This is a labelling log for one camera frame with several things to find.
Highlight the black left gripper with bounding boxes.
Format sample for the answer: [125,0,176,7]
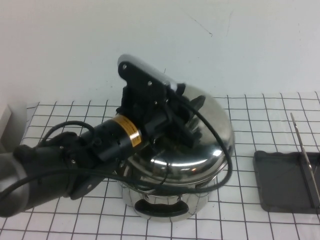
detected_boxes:
[115,84,206,149]

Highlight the steel pot lid black knob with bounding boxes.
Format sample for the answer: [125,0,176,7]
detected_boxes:
[139,83,235,189]

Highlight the white black grid tablecloth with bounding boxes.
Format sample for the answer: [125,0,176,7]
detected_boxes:
[0,91,320,240]

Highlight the grey box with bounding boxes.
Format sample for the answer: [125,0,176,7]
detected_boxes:
[0,103,14,153]

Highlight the black camera cable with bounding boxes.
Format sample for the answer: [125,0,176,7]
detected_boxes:
[0,96,234,201]

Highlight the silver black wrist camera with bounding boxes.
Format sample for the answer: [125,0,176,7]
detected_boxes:
[116,53,186,104]

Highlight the stainless steel pot black handles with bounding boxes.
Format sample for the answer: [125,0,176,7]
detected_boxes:
[113,159,216,224]

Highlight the black tray wire lid rack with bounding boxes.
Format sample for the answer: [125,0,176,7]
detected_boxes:
[252,112,320,221]

